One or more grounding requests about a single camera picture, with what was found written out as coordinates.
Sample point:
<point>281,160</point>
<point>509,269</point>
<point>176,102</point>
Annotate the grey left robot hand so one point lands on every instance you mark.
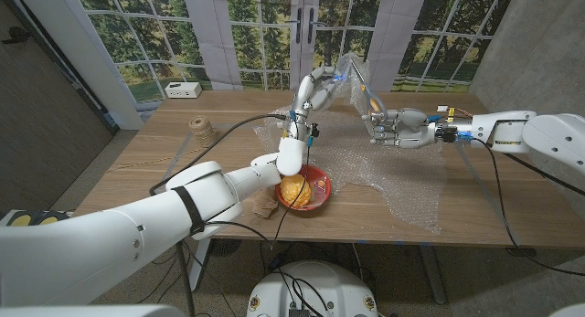
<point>308,91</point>

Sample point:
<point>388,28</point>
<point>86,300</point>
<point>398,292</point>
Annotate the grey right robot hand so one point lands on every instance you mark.
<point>407,129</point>

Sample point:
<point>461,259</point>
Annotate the clear bubble wrap sheet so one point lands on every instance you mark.
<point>388,171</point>

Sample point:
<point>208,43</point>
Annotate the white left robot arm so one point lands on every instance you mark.
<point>91,248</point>

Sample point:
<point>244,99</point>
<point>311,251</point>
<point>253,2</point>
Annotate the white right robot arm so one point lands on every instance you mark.
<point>548,134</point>

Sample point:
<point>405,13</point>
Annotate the red bowl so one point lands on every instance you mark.
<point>322,196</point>

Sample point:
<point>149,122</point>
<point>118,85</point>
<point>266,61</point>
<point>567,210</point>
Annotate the small wrapped candy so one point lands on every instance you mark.
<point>320,184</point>

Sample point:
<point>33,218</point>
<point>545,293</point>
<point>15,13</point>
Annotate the yellow textured toy fruit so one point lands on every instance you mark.
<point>294,193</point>

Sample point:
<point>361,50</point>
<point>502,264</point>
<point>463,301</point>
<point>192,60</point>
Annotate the brown twine spool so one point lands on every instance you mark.
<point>202,129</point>

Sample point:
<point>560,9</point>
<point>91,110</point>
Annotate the crumpled beige cloth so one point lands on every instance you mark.
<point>265,207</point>

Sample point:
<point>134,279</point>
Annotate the white power strip box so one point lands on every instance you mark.
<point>183,90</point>

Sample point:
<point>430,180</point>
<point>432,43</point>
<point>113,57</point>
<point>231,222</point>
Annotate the grey table leg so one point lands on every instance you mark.
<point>434,276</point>

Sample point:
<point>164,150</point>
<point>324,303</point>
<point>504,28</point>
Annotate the black flat floor plate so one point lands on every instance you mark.
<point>521,252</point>

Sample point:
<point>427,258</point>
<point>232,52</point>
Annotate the printed forest window backdrop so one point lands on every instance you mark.
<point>151,34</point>

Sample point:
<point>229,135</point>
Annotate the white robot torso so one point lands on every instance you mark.
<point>347,289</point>

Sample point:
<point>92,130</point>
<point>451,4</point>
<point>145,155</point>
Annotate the black round ribbed object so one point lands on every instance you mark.
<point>224,247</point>

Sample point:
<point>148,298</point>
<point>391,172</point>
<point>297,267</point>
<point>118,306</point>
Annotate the white table leg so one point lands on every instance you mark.
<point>201,267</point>

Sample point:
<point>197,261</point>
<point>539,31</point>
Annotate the yellow black foot pedal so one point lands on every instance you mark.
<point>20,220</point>

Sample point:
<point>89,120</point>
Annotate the black wall hook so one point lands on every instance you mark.
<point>18,33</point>

